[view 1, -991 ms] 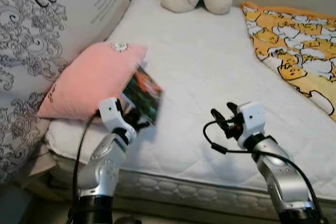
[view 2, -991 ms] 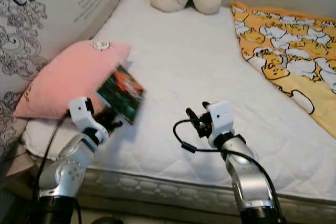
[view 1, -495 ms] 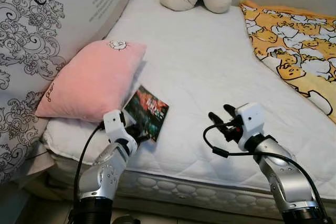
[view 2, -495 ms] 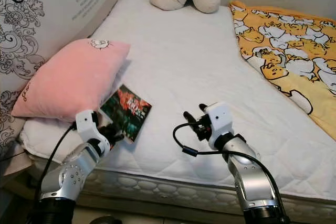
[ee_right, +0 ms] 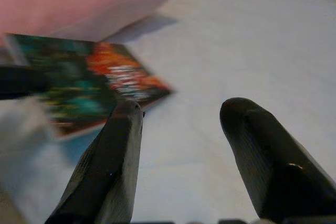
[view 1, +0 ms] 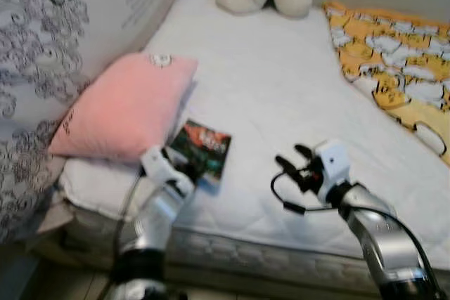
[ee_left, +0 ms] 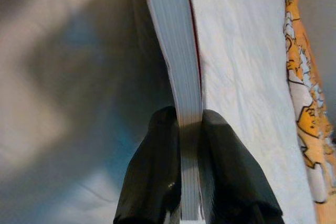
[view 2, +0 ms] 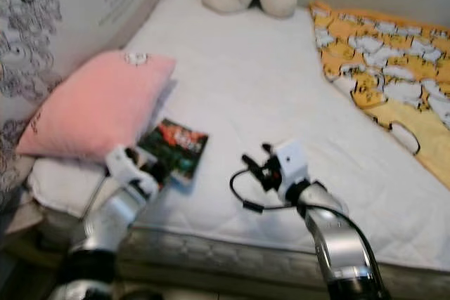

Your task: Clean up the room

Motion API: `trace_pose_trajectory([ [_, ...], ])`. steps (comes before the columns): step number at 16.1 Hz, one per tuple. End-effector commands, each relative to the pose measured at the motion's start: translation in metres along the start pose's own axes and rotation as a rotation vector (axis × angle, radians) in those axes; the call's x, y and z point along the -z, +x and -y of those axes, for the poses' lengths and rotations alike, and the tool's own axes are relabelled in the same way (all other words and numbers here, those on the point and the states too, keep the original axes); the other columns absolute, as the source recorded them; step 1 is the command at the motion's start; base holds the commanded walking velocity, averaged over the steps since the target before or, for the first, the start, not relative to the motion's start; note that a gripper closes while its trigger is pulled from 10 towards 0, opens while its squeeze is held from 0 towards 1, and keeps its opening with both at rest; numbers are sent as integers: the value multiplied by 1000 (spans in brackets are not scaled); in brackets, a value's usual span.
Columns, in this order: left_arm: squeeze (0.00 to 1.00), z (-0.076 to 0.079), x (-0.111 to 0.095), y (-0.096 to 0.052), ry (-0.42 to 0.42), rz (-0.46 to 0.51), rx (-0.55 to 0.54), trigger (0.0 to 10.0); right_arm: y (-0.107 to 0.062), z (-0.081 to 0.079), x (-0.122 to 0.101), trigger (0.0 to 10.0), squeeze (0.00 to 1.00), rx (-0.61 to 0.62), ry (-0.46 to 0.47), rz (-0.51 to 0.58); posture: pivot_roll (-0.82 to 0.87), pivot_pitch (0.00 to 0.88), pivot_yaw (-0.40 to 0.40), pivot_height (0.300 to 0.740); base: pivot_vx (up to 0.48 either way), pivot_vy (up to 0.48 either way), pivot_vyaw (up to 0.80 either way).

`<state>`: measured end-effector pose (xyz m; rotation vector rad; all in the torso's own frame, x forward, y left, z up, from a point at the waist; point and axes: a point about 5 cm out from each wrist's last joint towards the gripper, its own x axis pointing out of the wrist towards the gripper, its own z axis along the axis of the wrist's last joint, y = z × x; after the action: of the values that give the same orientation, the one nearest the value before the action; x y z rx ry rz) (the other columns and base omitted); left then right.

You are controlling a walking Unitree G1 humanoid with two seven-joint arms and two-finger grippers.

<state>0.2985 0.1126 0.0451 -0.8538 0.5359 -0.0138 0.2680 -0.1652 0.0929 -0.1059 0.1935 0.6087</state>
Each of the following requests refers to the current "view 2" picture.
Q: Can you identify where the red and black book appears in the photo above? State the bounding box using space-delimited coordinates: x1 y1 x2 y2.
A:
136 117 210 188

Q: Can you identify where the pink plush pillow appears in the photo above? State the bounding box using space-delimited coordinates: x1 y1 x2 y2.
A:
15 49 178 160

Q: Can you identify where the yellow cartoon egg blanket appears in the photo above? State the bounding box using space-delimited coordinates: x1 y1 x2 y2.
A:
308 0 450 190

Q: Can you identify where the grey patterned mattress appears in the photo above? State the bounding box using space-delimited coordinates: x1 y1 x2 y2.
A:
28 209 450 299

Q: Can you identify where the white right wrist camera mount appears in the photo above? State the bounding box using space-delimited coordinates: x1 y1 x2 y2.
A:
274 138 310 199

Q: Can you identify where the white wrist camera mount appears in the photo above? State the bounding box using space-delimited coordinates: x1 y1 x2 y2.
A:
274 138 310 199
105 144 148 188

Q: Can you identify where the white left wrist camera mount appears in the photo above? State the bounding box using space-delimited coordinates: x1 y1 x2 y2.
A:
105 144 148 188

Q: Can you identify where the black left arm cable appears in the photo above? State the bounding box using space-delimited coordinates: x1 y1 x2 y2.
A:
81 174 113 244

